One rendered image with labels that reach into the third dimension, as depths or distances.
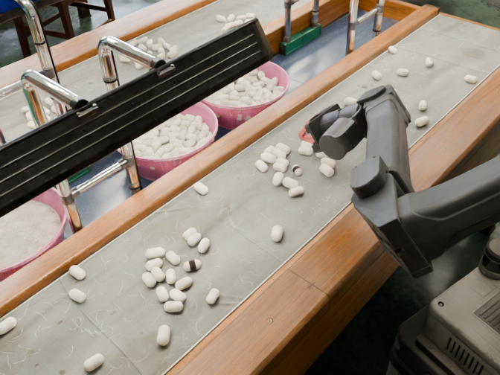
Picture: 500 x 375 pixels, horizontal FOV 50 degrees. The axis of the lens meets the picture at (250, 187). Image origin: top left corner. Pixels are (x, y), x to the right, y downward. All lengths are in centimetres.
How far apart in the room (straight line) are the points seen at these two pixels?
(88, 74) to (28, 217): 59
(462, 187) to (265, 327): 46
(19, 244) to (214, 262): 40
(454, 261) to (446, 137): 85
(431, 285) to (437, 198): 145
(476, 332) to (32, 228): 99
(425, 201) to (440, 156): 71
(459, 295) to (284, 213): 50
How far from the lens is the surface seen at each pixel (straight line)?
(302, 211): 114
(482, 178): 58
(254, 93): 151
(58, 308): 105
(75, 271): 106
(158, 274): 102
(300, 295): 96
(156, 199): 115
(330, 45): 191
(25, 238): 120
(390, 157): 75
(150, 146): 136
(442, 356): 142
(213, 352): 90
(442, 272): 208
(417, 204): 59
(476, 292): 142
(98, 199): 133
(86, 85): 164
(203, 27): 189
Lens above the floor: 153
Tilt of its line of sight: 41 degrees down
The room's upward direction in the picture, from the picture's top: 2 degrees counter-clockwise
